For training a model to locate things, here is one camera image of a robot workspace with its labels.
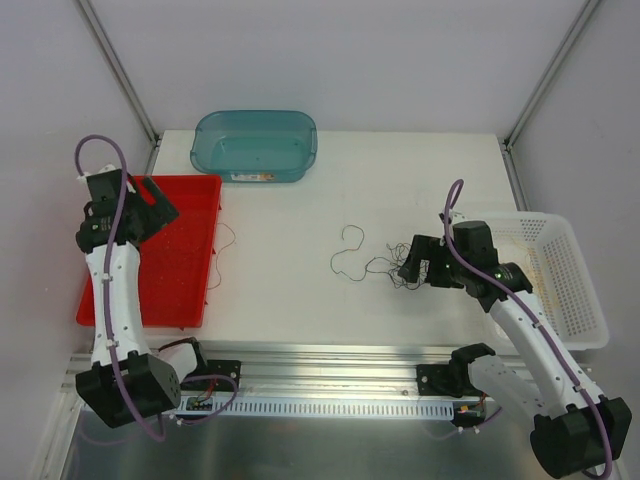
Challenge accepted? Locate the multicolour wire bundle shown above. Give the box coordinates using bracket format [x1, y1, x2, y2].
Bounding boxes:
[329, 224, 436, 292]

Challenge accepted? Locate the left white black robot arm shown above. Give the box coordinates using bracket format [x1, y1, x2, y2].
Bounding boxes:
[75, 165, 210, 428]

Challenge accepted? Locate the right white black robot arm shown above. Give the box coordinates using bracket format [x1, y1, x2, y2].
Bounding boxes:
[399, 221, 632, 479]

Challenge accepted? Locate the red plastic tray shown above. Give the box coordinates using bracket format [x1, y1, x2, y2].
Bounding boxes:
[75, 174, 224, 331]

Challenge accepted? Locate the white perforated plastic basket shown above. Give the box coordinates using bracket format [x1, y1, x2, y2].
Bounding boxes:
[473, 211, 609, 351]

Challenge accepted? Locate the teal plastic tub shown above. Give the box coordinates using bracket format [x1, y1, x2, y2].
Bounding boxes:
[190, 110, 318, 183]

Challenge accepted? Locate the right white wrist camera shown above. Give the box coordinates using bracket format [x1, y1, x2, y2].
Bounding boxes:
[438, 210, 468, 225]

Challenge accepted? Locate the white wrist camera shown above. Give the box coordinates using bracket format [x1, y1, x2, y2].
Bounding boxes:
[438, 210, 468, 225]
[76, 164, 138, 193]

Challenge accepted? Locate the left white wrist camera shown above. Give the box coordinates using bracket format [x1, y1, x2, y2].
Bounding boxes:
[76, 164, 138, 193]

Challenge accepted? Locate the left aluminium frame post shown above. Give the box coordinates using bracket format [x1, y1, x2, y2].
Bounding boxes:
[73, 0, 160, 147]

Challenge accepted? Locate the aluminium frame post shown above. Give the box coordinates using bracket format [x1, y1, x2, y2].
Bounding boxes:
[73, 0, 160, 147]
[503, 0, 604, 152]

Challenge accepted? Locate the aluminium mounting rail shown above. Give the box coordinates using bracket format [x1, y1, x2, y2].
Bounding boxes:
[60, 342, 601, 401]

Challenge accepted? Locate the white slotted cable duct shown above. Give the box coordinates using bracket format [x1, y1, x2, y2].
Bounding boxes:
[175, 396, 454, 421]

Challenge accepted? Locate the right aluminium frame post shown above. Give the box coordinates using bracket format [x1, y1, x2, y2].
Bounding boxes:
[503, 0, 604, 152]

